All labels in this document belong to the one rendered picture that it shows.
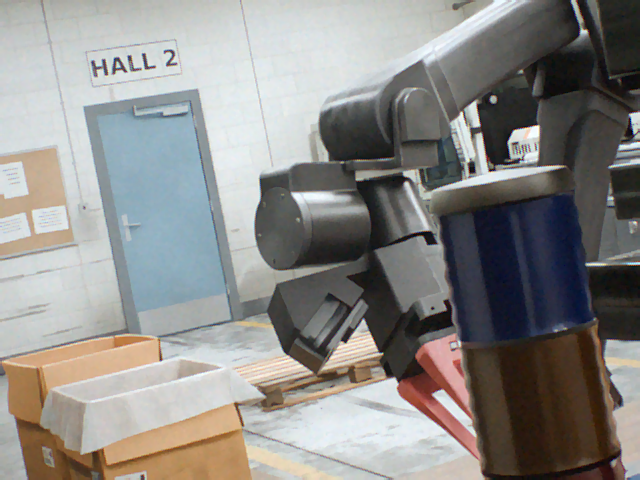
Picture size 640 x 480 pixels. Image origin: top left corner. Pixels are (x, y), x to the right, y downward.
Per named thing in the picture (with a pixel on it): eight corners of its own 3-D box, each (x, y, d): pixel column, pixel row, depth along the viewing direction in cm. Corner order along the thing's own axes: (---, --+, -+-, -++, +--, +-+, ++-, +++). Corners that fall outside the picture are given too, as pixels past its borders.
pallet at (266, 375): (376, 351, 817) (371, 330, 817) (456, 360, 727) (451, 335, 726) (205, 397, 767) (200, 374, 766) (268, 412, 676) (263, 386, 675)
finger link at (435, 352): (470, 445, 79) (410, 316, 83) (439, 482, 86) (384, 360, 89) (560, 414, 82) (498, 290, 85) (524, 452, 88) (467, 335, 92)
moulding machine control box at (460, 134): (450, 165, 952) (441, 115, 950) (476, 160, 961) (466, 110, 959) (462, 163, 935) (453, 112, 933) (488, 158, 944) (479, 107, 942)
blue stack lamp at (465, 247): (539, 309, 36) (518, 195, 36) (627, 311, 33) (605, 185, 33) (428, 339, 34) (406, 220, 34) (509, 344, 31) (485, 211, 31)
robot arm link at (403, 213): (388, 248, 85) (349, 164, 88) (345, 291, 89) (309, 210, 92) (461, 242, 89) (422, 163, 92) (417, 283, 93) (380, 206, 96)
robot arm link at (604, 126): (543, 399, 95) (604, 10, 103) (480, 397, 101) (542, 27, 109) (595, 418, 99) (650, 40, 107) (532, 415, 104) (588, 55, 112)
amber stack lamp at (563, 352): (561, 428, 36) (540, 315, 36) (651, 442, 33) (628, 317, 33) (452, 464, 35) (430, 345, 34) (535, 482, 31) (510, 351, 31)
